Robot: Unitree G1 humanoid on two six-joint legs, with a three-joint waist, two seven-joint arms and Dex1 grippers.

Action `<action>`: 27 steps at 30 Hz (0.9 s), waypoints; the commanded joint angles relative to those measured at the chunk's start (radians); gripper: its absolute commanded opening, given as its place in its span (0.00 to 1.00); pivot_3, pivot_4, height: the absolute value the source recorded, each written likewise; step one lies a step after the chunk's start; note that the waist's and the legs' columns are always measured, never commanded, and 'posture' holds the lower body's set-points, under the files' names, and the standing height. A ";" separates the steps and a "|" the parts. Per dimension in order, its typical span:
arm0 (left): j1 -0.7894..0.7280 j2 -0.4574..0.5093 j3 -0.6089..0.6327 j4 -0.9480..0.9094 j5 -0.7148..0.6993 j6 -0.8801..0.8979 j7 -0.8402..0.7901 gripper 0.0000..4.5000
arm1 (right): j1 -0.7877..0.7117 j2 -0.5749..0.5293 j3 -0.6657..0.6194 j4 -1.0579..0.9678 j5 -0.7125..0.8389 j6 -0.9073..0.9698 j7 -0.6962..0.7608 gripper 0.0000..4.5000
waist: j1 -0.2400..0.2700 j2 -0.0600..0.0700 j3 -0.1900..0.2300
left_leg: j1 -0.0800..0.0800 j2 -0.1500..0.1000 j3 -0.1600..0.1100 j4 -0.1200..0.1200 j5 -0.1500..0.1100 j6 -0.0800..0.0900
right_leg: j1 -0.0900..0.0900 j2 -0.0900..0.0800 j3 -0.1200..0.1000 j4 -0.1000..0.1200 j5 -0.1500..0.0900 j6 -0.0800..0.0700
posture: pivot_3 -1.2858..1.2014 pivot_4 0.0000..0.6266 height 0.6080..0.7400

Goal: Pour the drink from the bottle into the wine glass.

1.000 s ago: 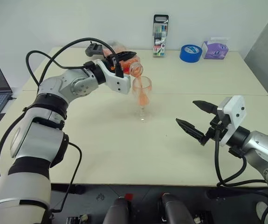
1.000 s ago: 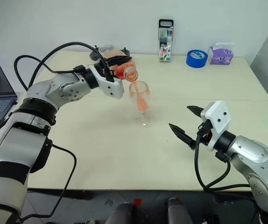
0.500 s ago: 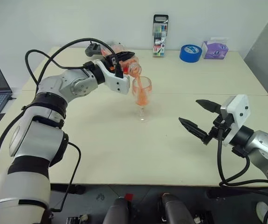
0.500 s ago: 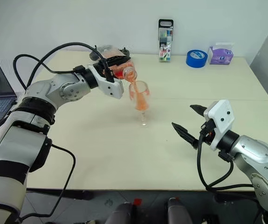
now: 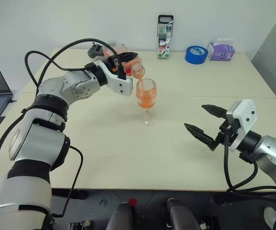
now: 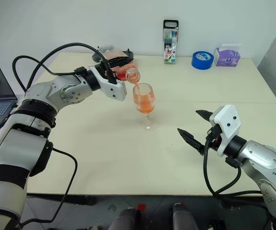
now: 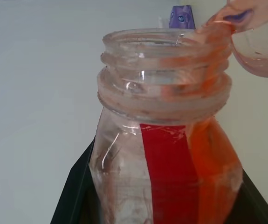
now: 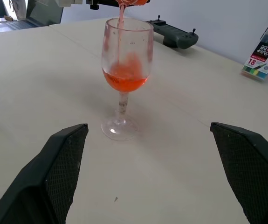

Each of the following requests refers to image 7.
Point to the clear plastic bottle red tape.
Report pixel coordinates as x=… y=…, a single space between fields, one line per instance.
x=166 y=163

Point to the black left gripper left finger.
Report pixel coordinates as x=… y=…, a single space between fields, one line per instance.
x=75 y=198

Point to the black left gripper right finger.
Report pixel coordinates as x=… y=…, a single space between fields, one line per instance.
x=259 y=207

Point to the clear plastic cup orange residue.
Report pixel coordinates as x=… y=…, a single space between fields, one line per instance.
x=259 y=53

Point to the marker pen box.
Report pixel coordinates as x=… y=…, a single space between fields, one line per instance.
x=182 y=18

